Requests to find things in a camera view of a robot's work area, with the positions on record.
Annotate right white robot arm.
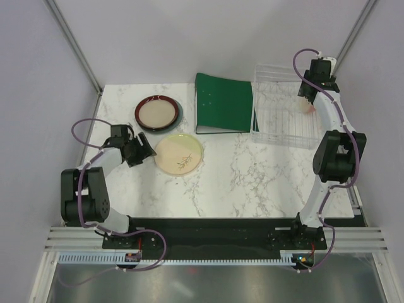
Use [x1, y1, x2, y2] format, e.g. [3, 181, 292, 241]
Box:
[298, 58, 367, 228]

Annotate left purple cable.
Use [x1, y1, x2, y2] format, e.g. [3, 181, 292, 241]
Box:
[58, 118, 169, 287]

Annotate purple cable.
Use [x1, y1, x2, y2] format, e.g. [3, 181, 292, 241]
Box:
[292, 48, 362, 273]
[58, 118, 169, 287]

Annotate pink and cream plate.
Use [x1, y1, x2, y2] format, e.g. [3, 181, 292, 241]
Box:
[299, 97, 316, 114]

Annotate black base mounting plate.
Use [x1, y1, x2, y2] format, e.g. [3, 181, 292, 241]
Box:
[103, 218, 327, 259]

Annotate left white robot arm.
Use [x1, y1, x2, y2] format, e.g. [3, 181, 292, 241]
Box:
[61, 124, 157, 248]

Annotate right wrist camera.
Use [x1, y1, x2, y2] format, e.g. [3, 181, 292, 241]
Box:
[317, 51, 337, 69]

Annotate aluminium corner post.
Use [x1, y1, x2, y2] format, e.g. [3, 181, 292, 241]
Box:
[44, 0, 102, 94]
[333, 0, 379, 74]

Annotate pale green plate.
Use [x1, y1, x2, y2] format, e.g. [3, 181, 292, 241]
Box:
[154, 133, 204, 176]

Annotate dark rimmed beige plate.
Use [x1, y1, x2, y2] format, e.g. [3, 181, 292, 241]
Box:
[134, 94, 181, 129]

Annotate aluminium frame rail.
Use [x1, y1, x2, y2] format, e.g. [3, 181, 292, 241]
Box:
[44, 227, 388, 253]

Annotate white wire dish rack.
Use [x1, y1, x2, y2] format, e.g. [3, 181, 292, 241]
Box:
[250, 64, 323, 150]

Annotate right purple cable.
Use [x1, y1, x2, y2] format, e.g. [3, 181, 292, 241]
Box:
[292, 48, 362, 273]

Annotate green ring binder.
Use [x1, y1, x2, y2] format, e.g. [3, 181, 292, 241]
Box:
[194, 73, 255, 134]

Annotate grey-blue plate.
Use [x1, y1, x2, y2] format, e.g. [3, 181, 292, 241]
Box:
[149, 99, 184, 133]

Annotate white slotted cable duct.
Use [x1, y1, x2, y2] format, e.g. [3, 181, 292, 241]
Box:
[58, 252, 314, 266]

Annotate left aluminium corner post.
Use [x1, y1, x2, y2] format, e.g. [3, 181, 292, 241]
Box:
[44, 0, 102, 94]

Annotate right aluminium corner post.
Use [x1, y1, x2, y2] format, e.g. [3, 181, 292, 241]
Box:
[333, 0, 379, 74]

